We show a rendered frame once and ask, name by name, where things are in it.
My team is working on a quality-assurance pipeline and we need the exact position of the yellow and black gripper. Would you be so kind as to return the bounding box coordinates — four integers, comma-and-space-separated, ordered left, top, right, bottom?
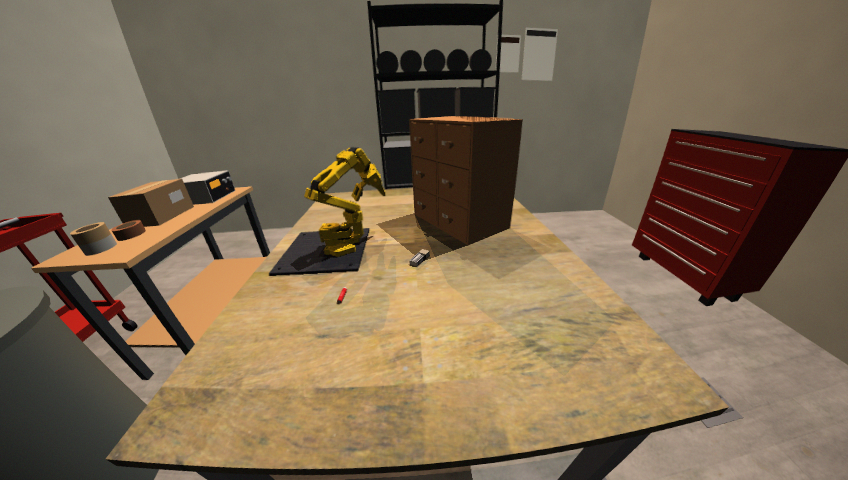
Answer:
351, 164, 386, 202

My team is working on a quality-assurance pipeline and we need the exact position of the dark brown wooden chest of drawers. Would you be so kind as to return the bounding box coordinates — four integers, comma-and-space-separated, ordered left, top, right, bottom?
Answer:
409, 117, 523, 245

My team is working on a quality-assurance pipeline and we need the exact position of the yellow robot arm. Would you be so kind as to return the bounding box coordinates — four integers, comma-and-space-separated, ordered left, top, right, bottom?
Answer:
304, 147, 371, 257

